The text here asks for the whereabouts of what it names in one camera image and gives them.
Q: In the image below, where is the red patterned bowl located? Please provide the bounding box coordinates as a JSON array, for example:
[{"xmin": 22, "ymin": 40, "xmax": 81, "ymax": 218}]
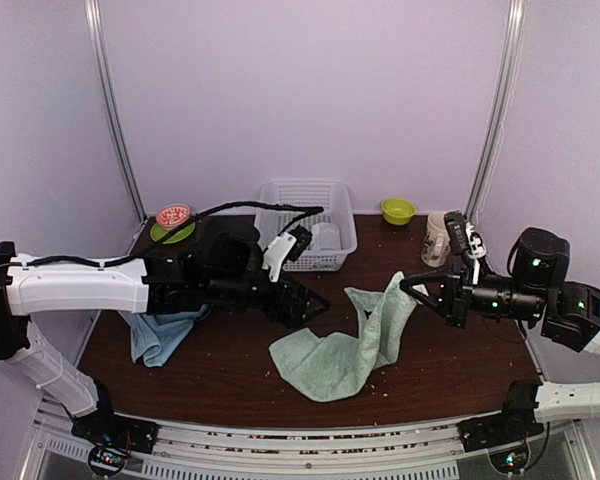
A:
[{"xmin": 156, "ymin": 203, "xmax": 191, "ymax": 231}]

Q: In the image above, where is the left aluminium frame post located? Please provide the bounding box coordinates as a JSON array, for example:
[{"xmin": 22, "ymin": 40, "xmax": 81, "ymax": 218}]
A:
[{"xmin": 84, "ymin": 0, "xmax": 147, "ymax": 223}]

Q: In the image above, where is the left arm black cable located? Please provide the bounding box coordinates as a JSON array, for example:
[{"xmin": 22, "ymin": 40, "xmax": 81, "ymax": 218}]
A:
[{"xmin": 0, "ymin": 200, "xmax": 326, "ymax": 281}]

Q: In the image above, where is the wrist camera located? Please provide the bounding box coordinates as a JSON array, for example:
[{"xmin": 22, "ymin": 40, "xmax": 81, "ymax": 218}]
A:
[
  {"xmin": 263, "ymin": 225, "xmax": 312, "ymax": 283},
  {"xmin": 443, "ymin": 211, "xmax": 490, "ymax": 285}
]

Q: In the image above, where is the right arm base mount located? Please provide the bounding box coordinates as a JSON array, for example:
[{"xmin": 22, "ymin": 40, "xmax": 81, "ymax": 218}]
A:
[{"xmin": 457, "ymin": 413, "xmax": 551, "ymax": 477}]

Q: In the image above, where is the cream printed mug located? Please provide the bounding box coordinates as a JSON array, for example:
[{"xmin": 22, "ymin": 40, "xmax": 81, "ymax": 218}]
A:
[{"xmin": 421, "ymin": 211, "xmax": 451, "ymax": 268}]

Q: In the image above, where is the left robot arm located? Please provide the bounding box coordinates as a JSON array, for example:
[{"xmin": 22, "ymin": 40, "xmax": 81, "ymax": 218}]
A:
[{"xmin": 0, "ymin": 223, "xmax": 330, "ymax": 444}]

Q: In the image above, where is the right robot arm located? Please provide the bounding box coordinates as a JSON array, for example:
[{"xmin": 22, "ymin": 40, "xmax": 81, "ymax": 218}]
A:
[{"xmin": 400, "ymin": 227, "xmax": 600, "ymax": 442}]

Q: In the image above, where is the right aluminium frame post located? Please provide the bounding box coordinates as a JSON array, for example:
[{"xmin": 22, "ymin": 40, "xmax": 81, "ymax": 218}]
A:
[{"xmin": 465, "ymin": 0, "xmax": 528, "ymax": 225}]

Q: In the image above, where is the aluminium frame post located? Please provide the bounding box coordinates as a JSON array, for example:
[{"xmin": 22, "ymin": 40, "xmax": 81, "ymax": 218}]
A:
[
  {"xmin": 465, "ymin": 0, "xmax": 528, "ymax": 225},
  {"xmin": 84, "ymin": 0, "xmax": 147, "ymax": 223}
]

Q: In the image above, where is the green plate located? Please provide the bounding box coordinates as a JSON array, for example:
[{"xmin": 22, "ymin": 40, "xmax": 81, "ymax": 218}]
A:
[{"xmin": 149, "ymin": 223, "xmax": 196, "ymax": 245}]

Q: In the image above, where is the rolled grey towel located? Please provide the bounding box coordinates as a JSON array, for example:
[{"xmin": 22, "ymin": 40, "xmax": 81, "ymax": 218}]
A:
[{"xmin": 310, "ymin": 222, "xmax": 342, "ymax": 251}]

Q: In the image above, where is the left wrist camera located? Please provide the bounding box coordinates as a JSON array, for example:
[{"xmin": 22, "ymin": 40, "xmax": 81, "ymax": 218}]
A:
[{"xmin": 263, "ymin": 225, "xmax": 312, "ymax": 283}]

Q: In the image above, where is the green panda towel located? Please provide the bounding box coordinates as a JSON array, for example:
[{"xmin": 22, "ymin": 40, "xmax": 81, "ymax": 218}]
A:
[{"xmin": 269, "ymin": 271, "xmax": 417, "ymax": 403}]

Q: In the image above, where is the front aluminium rail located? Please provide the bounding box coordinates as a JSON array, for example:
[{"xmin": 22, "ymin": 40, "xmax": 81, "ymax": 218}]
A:
[{"xmin": 16, "ymin": 414, "xmax": 600, "ymax": 479}]

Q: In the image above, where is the light blue towel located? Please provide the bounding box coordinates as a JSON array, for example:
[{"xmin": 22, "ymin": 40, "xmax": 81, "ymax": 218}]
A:
[{"xmin": 119, "ymin": 305, "xmax": 211, "ymax": 368}]

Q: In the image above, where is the white plastic basket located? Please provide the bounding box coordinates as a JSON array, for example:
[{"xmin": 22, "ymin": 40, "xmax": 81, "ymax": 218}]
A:
[{"xmin": 259, "ymin": 180, "xmax": 358, "ymax": 272}]

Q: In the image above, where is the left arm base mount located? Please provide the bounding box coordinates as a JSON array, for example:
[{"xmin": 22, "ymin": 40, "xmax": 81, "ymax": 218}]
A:
[{"xmin": 71, "ymin": 417, "xmax": 159, "ymax": 478}]

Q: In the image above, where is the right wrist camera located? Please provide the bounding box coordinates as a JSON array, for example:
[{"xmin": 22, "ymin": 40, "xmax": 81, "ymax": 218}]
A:
[{"xmin": 443, "ymin": 211, "xmax": 490, "ymax": 285}]

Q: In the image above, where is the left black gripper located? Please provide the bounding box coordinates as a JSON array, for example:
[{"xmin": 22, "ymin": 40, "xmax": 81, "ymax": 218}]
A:
[{"xmin": 204, "ymin": 270, "xmax": 331, "ymax": 329}]

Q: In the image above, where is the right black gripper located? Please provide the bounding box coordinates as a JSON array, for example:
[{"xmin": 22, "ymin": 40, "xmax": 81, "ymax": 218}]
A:
[{"xmin": 400, "ymin": 259, "xmax": 547, "ymax": 331}]

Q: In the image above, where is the lime green bowl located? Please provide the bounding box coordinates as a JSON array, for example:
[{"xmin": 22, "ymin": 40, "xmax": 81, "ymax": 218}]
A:
[{"xmin": 381, "ymin": 198, "xmax": 416, "ymax": 226}]

